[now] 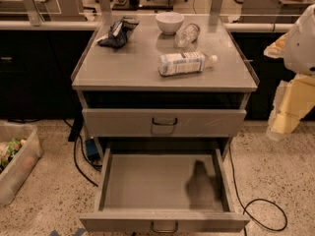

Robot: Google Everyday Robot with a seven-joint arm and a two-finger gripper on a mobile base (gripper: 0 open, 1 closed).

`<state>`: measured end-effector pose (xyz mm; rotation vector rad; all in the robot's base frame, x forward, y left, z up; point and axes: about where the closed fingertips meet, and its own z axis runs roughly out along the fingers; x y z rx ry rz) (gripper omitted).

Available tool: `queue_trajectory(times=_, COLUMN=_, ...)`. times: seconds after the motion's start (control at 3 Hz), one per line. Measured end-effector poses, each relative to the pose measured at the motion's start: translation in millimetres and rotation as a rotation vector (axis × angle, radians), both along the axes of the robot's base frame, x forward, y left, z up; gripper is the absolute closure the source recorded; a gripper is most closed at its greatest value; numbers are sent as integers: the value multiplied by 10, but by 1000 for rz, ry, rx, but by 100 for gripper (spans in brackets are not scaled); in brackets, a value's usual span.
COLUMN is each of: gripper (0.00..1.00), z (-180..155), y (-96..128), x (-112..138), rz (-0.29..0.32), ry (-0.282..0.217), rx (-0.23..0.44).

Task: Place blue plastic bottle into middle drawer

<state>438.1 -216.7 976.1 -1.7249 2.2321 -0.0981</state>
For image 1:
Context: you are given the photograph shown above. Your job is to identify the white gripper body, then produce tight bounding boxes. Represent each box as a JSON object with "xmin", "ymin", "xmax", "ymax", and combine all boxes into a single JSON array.
[{"xmin": 283, "ymin": 4, "xmax": 315, "ymax": 76}]

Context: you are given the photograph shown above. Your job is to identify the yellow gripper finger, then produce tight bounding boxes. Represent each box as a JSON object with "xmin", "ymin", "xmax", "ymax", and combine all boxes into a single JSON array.
[
  {"xmin": 264, "ymin": 33, "xmax": 288, "ymax": 59},
  {"xmin": 267, "ymin": 75, "xmax": 315, "ymax": 141}
]

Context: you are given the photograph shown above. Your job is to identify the blue labelled plastic bottle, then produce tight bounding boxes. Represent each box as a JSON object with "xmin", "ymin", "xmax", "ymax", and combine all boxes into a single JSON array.
[{"xmin": 158, "ymin": 51, "xmax": 219, "ymax": 77}]

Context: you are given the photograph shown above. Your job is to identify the grey metal drawer cabinet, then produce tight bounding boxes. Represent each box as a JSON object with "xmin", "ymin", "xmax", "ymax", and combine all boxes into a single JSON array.
[{"xmin": 73, "ymin": 14, "xmax": 259, "ymax": 151}]

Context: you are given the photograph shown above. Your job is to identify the open middle drawer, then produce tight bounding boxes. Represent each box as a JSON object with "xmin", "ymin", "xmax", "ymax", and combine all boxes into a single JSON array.
[{"xmin": 80, "ymin": 148, "xmax": 250, "ymax": 234}]

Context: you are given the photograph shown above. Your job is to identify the closed upper drawer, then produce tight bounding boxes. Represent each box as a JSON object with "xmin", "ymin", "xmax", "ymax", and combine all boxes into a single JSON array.
[{"xmin": 83, "ymin": 108, "xmax": 246, "ymax": 138}]

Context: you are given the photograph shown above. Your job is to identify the clear glass jar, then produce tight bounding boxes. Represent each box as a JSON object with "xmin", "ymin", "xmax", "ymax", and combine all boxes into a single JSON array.
[{"xmin": 174, "ymin": 24, "xmax": 200, "ymax": 47}]

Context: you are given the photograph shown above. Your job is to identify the white ceramic bowl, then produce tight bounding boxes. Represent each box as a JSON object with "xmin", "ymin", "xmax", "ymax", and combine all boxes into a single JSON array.
[{"xmin": 156, "ymin": 12, "xmax": 184, "ymax": 34}]

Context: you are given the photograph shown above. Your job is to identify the dark blue snack bag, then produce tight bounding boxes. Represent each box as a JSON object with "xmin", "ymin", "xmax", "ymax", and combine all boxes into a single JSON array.
[{"xmin": 96, "ymin": 16, "xmax": 140, "ymax": 49}]

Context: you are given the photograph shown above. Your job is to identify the blue power adapter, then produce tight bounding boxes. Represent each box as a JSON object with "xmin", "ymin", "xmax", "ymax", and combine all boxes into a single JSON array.
[{"xmin": 85, "ymin": 139, "xmax": 99, "ymax": 160}]

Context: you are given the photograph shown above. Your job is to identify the clear plastic storage bin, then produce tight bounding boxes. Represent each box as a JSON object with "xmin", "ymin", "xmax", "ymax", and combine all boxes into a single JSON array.
[{"xmin": 0, "ymin": 122, "xmax": 43, "ymax": 205}]

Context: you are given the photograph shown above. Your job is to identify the food items in bin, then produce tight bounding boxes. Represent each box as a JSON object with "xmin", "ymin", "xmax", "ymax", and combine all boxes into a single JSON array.
[{"xmin": 0, "ymin": 138, "xmax": 26, "ymax": 172}]

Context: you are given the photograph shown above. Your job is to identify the black floor cable right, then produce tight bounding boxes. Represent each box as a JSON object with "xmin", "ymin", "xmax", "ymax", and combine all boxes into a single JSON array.
[{"xmin": 227, "ymin": 145, "xmax": 288, "ymax": 236}]

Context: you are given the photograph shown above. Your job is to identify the black floor cable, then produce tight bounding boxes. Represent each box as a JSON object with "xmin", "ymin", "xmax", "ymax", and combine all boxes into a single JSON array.
[
  {"xmin": 62, "ymin": 119, "xmax": 102, "ymax": 188},
  {"xmin": 227, "ymin": 145, "xmax": 288, "ymax": 236}
]

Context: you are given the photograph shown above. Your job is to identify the black floor cable left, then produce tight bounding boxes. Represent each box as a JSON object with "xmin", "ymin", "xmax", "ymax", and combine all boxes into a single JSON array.
[{"xmin": 62, "ymin": 119, "xmax": 102, "ymax": 188}]

